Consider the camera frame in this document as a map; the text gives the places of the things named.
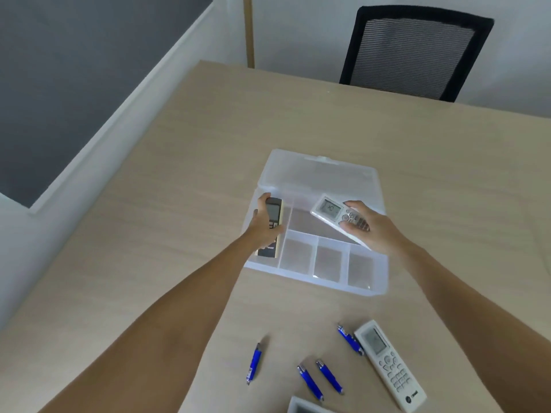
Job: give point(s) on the clear plastic organizer box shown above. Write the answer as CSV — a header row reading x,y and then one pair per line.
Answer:
x,y
320,223

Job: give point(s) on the wooden post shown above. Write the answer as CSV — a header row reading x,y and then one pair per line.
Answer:
x,y
249,30

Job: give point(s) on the person's left hand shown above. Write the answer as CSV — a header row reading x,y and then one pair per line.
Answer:
x,y
259,229

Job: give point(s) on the black mesh office chair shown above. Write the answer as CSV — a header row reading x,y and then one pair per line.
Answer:
x,y
415,51

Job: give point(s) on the person's right hand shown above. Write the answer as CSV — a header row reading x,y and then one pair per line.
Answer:
x,y
379,234

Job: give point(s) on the person's right forearm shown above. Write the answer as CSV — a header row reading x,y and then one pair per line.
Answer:
x,y
478,322

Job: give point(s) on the white remote control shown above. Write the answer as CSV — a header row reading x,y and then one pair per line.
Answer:
x,y
308,406

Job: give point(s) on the grey wall board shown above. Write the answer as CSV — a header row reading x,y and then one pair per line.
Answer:
x,y
73,85

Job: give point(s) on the beige black remote control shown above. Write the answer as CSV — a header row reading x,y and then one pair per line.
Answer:
x,y
273,230

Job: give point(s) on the person's right thumb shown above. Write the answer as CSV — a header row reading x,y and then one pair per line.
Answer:
x,y
355,209

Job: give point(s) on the white remote with grey buttons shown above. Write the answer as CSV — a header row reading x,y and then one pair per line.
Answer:
x,y
338,217

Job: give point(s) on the person's left thumb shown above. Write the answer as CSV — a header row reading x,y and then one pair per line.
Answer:
x,y
275,234

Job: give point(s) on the person's left forearm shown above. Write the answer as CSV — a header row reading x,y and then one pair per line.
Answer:
x,y
142,331

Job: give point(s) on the blue pen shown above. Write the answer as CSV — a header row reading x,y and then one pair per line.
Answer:
x,y
254,362
310,382
329,376
350,339

